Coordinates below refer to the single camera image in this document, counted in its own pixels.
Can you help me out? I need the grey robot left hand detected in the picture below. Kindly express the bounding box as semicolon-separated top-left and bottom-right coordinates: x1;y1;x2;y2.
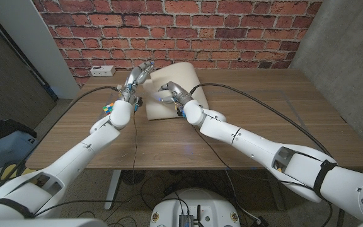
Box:
118;61;155;107

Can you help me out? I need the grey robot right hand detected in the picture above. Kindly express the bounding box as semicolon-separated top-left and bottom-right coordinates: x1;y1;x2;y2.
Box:
158;81;195;107

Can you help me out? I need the cream memory foam sheet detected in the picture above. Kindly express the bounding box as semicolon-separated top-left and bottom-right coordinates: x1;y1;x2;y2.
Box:
142;61;210;121

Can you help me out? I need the multicoloured Rubik's cube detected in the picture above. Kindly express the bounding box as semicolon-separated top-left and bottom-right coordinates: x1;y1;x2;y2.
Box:
102;102;115;115

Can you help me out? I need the white power strip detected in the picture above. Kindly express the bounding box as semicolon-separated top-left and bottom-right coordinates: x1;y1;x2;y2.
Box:
89;65;117;78

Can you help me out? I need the red brick print backdrop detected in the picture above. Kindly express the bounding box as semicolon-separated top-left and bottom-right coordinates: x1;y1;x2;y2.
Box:
32;0;324;88

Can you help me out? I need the black round fan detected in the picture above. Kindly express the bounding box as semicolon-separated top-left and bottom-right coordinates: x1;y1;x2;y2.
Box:
120;170;146;186

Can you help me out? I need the white metal table leg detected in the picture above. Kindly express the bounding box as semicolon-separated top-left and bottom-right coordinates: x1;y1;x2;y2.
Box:
265;169;286;211
104;170;122;211

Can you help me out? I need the white robot torso base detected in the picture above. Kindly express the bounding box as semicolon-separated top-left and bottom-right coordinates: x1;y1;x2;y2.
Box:
149;188;241;227

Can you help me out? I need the small grey electronics box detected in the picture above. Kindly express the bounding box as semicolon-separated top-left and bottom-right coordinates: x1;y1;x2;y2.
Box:
178;214;195;227

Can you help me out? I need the black cloth bag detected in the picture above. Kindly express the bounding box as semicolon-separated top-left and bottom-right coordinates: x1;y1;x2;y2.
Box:
0;119;38;149

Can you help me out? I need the blue storage bin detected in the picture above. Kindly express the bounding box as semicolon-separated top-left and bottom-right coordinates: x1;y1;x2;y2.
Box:
0;131;40;173

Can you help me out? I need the yellow and black pad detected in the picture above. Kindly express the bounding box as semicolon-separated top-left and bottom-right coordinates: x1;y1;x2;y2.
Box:
0;160;39;182

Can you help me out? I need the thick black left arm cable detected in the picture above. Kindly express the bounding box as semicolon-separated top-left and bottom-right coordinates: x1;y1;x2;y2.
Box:
0;86;121;190

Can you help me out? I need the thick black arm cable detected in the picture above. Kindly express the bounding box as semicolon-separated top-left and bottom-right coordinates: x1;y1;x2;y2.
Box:
0;86;121;190
189;83;333;157

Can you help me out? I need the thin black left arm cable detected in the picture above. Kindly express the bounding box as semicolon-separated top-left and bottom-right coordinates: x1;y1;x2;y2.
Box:
33;103;138;218

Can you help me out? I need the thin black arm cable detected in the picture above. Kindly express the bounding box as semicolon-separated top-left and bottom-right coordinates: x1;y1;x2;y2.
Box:
33;103;138;218
191;124;333;227

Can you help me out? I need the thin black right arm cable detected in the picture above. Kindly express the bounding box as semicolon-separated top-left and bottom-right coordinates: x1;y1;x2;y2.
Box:
191;124;333;227

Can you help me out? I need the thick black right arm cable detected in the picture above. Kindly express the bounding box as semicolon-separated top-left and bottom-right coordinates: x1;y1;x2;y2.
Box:
189;83;333;157

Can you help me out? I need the white wall panel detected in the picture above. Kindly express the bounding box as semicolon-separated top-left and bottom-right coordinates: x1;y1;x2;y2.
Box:
0;0;81;100

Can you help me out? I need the white floor cable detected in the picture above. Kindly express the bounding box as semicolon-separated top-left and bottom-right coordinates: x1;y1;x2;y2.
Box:
224;169;261;223

